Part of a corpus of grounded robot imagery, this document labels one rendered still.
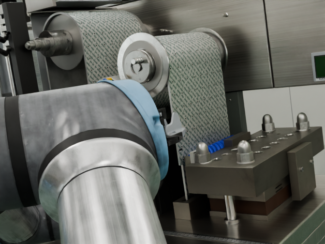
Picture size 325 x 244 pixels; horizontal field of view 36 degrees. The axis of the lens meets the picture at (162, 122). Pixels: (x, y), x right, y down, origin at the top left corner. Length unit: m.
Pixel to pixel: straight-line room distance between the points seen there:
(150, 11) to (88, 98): 1.04
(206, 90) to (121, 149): 0.79
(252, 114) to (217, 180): 3.00
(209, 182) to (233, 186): 0.06
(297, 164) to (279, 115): 2.80
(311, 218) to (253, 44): 0.49
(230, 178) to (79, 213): 0.63
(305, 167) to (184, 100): 0.31
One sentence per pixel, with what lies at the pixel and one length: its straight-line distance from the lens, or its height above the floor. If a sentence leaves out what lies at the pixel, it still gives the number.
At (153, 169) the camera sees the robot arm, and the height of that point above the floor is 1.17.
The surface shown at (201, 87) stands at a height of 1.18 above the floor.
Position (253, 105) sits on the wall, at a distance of 4.00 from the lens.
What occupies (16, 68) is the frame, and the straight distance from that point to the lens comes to 1.23.
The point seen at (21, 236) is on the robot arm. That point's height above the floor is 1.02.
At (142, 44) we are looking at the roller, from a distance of 1.12.
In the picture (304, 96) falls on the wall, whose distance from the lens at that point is 3.82.
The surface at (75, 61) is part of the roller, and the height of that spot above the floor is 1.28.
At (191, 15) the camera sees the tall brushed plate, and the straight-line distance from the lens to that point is 1.44.
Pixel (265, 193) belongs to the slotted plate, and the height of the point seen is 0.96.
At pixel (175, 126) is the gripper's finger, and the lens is 1.07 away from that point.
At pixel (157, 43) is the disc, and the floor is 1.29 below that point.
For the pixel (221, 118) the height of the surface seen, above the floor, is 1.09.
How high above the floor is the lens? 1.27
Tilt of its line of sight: 8 degrees down
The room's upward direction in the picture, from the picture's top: 8 degrees counter-clockwise
